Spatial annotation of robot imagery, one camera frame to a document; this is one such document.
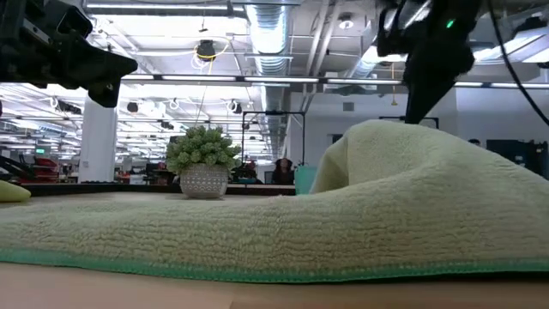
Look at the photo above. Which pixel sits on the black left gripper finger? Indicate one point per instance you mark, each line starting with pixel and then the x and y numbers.
pixel 98 68

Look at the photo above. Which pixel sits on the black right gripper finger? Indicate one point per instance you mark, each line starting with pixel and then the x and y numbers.
pixel 422 92

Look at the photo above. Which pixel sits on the pale green microfiber towel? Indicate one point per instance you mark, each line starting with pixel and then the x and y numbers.
pixel 343 214

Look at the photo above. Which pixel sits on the teal plastic basket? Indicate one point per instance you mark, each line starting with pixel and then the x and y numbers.
pixel 304 180

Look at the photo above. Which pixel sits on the lime green microfiber towel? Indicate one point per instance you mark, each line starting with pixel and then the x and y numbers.
pixel 10 193

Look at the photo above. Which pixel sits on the yellow hanging fixture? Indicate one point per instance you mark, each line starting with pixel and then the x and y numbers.
pixel 393 102

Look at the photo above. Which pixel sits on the white pillar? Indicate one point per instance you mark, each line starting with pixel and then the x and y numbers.
pixel 98 146

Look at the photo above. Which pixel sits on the red background equipment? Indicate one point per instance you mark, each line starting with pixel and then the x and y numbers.
pixel 43 165

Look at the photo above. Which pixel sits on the dark cabinet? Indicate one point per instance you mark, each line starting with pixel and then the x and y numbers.
pixel 514 156

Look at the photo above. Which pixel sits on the potted artificial green plant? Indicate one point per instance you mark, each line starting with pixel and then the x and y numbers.
pixel 203 167

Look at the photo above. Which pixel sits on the overhead light bar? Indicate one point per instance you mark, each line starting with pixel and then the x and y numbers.
pixel 279 79

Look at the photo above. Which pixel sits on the black background frame stand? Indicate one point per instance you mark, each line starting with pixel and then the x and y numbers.
pixel 392 117
pixel 274 113

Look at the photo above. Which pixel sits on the silver ventilation duct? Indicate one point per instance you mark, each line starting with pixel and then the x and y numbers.
pixel 369 64
pixel 270 38

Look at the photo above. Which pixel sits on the black ceiling-mounted camera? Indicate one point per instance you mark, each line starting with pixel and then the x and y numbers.
pixel 206 49

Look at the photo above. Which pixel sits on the black aluminium table frame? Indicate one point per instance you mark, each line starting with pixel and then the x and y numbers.
pixel 107 189

